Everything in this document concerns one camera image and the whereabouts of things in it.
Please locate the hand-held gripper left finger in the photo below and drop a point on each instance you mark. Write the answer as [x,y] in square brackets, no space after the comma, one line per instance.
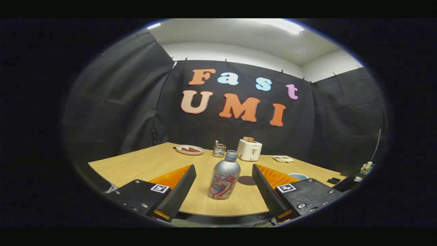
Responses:
[177,194]

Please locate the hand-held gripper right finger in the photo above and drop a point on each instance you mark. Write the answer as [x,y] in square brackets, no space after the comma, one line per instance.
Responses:
[268,191]

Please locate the dark brown round coaster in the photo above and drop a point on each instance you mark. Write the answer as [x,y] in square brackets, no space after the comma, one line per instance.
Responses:
[246,180]

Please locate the white cup with blue inside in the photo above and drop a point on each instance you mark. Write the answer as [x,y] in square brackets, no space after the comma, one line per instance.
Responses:
[298,176]

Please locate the silver juice bottle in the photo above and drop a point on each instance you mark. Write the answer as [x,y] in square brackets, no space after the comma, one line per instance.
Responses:
[225,174]

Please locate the small white yellow tray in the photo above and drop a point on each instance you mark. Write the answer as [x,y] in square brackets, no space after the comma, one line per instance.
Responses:
[283,158]

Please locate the white toaster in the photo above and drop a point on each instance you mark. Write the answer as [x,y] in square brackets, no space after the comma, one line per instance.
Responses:
[249,151]

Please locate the wooden table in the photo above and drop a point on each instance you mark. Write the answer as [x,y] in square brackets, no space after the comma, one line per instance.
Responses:
[143,164]

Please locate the red food slices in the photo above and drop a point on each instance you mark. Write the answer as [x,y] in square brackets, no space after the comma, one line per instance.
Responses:
[190,149]

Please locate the white plate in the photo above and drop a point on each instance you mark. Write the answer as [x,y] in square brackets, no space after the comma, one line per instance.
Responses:
[199,151]

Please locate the brown toast slice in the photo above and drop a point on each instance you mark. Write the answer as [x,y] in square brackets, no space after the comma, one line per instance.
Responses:
[248,139]

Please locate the black backdrop cloth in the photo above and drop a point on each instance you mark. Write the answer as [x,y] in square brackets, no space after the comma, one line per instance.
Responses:
[136,102]

